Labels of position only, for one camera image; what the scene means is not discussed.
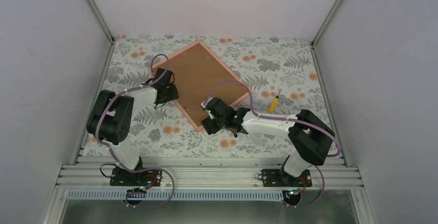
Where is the floral patterned table mat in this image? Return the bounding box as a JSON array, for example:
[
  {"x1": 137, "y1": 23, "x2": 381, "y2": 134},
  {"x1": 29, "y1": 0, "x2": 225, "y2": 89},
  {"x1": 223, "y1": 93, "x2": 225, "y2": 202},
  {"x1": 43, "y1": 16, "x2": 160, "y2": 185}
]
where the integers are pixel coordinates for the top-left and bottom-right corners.
[{"x1": 103, "y1": 35, "x2": 330, "y2": 158}]

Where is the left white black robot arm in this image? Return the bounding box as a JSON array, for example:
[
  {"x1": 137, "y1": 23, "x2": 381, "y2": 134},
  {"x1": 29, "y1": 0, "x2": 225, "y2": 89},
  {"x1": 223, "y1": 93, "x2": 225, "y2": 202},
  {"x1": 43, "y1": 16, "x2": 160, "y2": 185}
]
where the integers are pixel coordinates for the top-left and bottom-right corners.
[{"x1": 86, "y1": 68, "x2": 179, "y2": 185}]

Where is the grey slotted cable duct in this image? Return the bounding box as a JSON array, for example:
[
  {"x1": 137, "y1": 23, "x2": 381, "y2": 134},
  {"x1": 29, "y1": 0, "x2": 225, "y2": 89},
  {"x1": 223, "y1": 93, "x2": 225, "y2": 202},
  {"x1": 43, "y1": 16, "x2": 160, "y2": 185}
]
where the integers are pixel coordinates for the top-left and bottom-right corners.
[{"x1": 66, "y1": 189, "x2": 284, "y2": 202}]

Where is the aluminium mounting rail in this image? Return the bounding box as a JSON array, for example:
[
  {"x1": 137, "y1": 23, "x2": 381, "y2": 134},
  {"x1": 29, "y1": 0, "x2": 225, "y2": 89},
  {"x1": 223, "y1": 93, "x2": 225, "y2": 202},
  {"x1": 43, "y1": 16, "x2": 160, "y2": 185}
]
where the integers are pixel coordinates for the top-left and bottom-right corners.
[{"x1": 55, "y1": 163, "x2": 364, "y2": 189}]

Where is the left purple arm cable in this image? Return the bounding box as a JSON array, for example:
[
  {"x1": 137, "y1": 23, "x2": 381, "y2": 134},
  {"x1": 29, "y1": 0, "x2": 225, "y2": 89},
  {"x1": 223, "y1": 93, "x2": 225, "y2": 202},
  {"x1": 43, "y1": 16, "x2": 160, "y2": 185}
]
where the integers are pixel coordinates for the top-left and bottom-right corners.
[{"x1": 95, "y1": 53, "x2": 171, "y2": 173}]

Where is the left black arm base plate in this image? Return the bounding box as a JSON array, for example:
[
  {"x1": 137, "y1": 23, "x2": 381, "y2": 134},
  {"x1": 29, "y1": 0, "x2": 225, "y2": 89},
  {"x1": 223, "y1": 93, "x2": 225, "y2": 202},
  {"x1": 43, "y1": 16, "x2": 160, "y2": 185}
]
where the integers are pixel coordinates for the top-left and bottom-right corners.
[{"x1": 109, "y1": 167, "x2": 163, "y2": 187}]

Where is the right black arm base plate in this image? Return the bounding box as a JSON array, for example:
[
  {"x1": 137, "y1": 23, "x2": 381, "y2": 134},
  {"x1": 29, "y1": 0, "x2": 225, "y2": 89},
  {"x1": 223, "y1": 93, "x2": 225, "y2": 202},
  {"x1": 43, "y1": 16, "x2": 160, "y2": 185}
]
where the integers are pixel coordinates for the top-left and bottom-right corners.
[{"x1": 257, "y1": 169, "x2": 312, "y2": 187}]

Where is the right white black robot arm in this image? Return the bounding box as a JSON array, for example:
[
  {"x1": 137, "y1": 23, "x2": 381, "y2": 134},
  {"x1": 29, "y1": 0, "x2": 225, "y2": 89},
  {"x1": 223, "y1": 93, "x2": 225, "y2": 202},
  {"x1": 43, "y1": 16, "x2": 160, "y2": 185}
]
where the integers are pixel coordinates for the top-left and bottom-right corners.
[{"x1": 201, "y1": 98, "x2": 335, "y2": 186}]

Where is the yellow handled screwdriver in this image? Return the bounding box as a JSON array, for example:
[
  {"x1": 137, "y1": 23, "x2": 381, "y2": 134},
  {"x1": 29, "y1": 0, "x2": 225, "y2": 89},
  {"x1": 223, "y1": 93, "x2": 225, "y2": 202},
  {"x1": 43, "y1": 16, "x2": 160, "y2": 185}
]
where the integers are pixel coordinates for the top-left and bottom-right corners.
[{"x1": 269, "y1": 90, "x2": 281, "y2": 114}]

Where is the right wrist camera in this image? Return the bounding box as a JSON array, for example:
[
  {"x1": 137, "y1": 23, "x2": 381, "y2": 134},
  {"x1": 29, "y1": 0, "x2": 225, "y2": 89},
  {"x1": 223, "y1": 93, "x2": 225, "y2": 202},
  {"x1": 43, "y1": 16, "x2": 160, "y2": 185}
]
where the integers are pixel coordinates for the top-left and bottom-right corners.
[{"x1": 200, "y1": 101, "x2": 209, "y2": 110}]

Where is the pink wooden photo frame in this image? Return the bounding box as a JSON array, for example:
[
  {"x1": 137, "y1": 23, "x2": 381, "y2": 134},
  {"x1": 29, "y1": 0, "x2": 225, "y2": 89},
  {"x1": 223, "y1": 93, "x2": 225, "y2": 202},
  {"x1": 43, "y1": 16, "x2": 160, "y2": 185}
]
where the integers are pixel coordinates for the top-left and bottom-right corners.
[{"x1": 150, "y1": 41, "x2": 249, "y2": 132}]

